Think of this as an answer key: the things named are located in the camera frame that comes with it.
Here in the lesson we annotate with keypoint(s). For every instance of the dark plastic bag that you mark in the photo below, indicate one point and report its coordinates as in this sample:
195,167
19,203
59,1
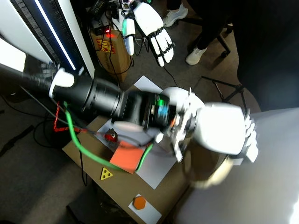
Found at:
107,205

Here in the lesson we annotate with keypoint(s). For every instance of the small white paper sheet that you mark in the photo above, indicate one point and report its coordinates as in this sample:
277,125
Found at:
149,213

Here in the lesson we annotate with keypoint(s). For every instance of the black tripod stand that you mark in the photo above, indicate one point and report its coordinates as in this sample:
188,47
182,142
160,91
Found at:
222,82

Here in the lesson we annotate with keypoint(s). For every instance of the person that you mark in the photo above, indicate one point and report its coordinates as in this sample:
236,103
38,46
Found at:
196,56

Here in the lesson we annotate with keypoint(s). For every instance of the large white paper sheet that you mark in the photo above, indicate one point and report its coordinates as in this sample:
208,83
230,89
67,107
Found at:
154,172

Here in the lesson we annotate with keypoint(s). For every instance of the yellow triangle with holes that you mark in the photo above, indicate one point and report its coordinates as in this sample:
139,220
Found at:
105,175

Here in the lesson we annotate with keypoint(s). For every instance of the red toy fruit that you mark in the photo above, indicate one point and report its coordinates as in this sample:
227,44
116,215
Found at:
109,137

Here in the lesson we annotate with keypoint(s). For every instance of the orange hexagon block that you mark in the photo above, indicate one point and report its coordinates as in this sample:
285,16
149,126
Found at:
139,203

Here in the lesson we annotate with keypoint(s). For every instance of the orange square block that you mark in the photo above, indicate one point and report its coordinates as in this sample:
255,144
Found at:
126,158

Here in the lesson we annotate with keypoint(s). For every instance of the black chair base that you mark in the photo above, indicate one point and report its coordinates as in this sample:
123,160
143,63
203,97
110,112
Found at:
223,54

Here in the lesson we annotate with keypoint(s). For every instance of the white cloth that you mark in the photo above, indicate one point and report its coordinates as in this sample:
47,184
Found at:
268,186

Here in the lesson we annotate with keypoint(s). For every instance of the white frame with light strip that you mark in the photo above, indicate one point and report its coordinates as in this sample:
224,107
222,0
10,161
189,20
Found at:
23,23

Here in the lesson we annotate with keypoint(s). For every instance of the cardboard box with label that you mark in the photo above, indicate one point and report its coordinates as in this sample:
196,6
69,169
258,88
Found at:
116,53

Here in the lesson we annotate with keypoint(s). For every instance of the beige baseball cap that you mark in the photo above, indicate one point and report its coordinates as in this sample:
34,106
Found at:
219,175

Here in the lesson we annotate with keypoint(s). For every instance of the black device with red light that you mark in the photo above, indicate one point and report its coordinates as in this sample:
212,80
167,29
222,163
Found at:
100,29

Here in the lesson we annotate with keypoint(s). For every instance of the white power strip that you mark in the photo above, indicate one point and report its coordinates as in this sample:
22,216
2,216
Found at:
122,16

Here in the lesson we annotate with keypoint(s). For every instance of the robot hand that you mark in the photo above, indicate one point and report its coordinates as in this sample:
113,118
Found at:
219,128
149,21

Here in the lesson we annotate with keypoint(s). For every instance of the black power adapter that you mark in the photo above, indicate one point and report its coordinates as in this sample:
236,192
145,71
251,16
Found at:
99,5

